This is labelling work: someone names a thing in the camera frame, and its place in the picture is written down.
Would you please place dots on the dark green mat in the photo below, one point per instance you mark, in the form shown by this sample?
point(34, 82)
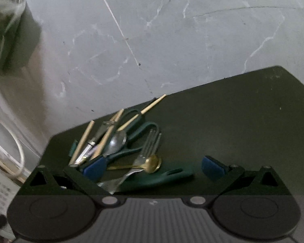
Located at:
point(217, 119)

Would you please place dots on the white perforated panel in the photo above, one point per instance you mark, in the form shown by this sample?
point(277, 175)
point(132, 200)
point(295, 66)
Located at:
point(0, 192)

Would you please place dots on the black fork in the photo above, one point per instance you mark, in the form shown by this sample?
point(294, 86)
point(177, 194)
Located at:
point(139, 160)

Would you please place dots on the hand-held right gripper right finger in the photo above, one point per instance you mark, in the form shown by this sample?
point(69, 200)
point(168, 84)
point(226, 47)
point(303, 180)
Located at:
point(211, 167)

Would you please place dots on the metal peeler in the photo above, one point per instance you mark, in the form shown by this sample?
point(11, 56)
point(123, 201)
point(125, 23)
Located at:
point(87, 151)

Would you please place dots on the wooden chopstick with purple band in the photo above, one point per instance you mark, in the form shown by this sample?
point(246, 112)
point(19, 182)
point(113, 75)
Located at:
point(105, 136)

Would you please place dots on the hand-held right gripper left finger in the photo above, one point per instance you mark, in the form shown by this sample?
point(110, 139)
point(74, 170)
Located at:
point(93, 168)

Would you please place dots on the silver spoon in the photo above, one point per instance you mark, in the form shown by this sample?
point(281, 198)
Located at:
point(116, 141)

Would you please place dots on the gold spoon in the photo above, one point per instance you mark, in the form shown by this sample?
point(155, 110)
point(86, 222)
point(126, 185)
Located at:
point(152, 164)

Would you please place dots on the plastic bag of greens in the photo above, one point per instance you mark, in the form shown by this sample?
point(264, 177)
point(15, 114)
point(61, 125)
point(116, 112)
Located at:
point(2, 30)

